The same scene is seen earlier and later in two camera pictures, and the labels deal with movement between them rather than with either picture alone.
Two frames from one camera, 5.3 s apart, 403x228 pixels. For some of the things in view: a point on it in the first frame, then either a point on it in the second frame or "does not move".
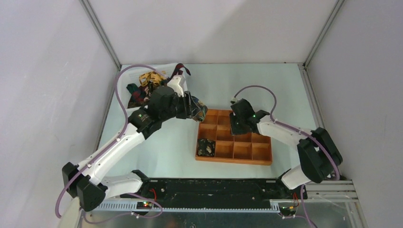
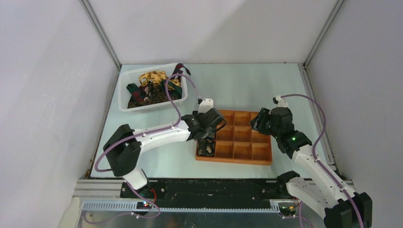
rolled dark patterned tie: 206,147 does not move
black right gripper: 234,130 -> 257,123
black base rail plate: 215,194 does not move
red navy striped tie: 177,71 does not move
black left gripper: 186,101 -> 196,115
